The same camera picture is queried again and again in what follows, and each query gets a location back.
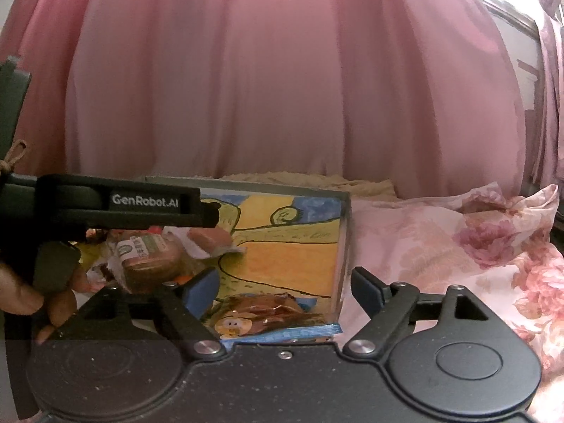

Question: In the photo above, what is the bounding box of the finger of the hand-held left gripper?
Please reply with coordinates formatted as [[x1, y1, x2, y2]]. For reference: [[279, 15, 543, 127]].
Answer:
[[35, 174, 221, 234]]

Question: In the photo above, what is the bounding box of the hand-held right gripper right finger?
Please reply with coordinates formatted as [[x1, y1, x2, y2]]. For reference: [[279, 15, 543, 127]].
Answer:
[[343, 266, 503, 357]]

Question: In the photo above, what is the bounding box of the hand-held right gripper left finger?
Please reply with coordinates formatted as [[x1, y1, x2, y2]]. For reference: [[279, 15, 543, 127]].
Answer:
[[75, 268, 226, 357]]

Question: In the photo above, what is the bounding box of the clear sausage packet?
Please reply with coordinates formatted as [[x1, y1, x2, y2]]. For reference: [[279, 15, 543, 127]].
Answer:
[[163, 226, 245, 260]]

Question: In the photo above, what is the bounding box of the green label cake packet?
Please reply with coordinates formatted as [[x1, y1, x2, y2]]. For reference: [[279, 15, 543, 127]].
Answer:
[[108, 234, 188, 294]]

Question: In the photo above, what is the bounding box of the blue-edged brown snack packet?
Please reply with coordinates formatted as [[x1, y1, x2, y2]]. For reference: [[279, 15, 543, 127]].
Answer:
[[200, 293, 342, 345]]

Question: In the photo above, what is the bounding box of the grey tray with cartoon print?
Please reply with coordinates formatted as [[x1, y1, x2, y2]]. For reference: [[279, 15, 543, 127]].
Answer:
[[145, 176, 353, 344]]

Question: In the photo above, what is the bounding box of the person's left hand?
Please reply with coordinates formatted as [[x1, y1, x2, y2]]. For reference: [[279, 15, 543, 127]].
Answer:
[[0, 260, 89, 344]]

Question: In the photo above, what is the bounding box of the floral pink bed sheet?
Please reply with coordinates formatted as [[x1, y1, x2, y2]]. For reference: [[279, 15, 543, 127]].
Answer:
[[348, 180, 564, 406]]

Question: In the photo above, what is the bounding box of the pale pink window curtain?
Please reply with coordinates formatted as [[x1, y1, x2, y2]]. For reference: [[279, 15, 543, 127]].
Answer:
[[524, 0, 564, 186]]

